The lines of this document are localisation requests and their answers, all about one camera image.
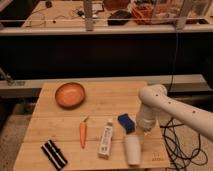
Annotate orange toy carrot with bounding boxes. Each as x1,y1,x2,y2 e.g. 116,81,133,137
79,116,89,149

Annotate grey metal post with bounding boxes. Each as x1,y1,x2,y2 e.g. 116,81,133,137
83,0,93,31
175,0,193,30

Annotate black white striped cloth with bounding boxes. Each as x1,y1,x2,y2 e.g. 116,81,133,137
41,140,68,171

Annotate black floor cables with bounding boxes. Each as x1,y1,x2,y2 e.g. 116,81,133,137
159,116,210,171

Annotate orange crate on bench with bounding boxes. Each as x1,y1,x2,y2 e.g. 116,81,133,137
131,5,153,25

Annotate grey metal post right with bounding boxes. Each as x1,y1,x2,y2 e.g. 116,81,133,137
175,0,193,30

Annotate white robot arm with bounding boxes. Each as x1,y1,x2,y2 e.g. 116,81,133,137
136,84,213,142

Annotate orange ceramic bowl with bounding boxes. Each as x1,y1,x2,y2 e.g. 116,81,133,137
55,82,86,108

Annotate blue sponge block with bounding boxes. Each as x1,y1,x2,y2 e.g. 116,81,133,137
118,113,135,134

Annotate black object on bench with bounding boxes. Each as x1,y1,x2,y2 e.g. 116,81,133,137
107,10,131,26

